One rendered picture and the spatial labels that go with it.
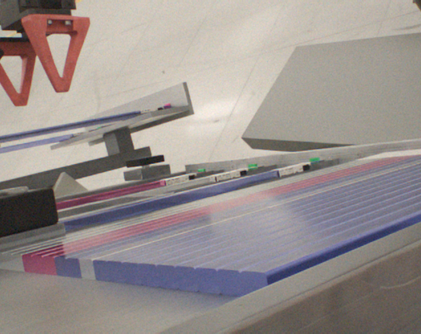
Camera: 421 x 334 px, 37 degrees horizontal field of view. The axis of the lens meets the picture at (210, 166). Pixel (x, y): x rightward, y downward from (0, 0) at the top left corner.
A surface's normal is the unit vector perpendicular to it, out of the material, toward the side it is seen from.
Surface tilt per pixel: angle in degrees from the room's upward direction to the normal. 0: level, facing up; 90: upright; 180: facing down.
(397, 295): 90
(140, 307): 46
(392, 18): 0
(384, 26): 0
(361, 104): 0
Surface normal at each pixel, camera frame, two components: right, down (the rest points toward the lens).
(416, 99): -0.63, -0.58
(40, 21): 0.67, 0.29
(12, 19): -0.74, 0.13
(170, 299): -0.16, -0.99
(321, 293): 0.67, -0.07
